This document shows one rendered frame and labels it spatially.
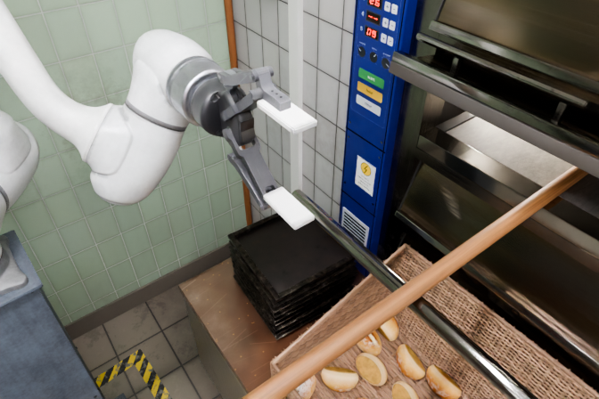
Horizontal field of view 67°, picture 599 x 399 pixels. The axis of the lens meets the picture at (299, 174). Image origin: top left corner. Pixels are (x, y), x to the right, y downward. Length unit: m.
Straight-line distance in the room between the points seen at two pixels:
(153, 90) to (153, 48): 0.06
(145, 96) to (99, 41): 0.90
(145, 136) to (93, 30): 0.90
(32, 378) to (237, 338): 0.52
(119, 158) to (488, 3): 0.70
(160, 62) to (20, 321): 0.73
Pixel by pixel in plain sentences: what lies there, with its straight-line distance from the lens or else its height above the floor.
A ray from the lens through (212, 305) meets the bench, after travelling 1.51.
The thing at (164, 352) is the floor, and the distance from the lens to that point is 2.15.
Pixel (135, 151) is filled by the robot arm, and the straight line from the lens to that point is 0.73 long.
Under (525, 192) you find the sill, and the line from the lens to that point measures 1.05.
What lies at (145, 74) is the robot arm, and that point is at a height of 1.50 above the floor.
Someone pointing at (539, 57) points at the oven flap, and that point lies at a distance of 0.90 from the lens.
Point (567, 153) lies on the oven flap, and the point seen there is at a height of 1.40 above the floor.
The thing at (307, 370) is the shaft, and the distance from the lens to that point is 0.68.
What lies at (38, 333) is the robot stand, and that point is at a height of 0.85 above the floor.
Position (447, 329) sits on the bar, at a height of 1.17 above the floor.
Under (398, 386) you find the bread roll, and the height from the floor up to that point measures 0.64.
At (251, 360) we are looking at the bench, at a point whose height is 0.58.
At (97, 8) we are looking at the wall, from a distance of 1.58.
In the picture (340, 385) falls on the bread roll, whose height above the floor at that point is 0.64.
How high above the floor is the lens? 1.80
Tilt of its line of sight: 39 degrees down
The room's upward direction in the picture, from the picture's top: straight up
